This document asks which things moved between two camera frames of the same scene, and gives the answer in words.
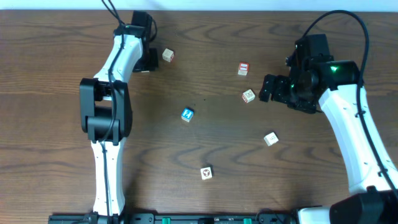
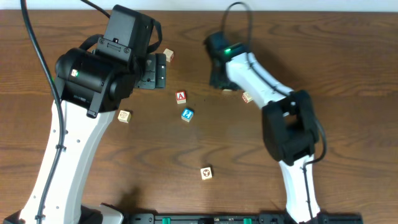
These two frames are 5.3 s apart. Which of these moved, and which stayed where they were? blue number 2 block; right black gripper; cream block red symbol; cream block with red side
Moved: right black gripper
Stayed: cream block red symbol; cream block with red side; blue number 2 block
